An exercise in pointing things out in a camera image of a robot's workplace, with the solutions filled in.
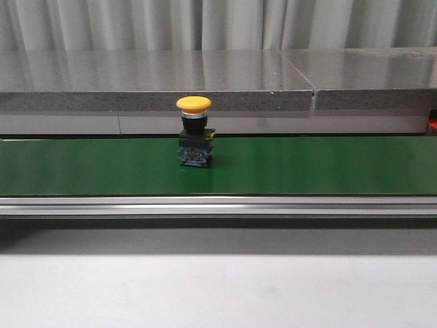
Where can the yellow push button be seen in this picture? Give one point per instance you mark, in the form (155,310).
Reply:
(195,140)

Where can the grey stone slab right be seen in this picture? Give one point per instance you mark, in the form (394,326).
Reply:
(401,79)

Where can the green conveyor belt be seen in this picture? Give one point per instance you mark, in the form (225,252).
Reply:
(240,165)

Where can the grey stone counter slab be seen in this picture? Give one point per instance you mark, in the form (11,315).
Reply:
(128,81)

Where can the red object at right edge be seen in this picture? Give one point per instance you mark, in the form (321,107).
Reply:
(432,127)

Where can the white curtain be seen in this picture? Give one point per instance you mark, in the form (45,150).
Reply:
(213,25)

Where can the aluminium conveyor frame rail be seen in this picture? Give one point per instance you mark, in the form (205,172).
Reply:
(193,207)

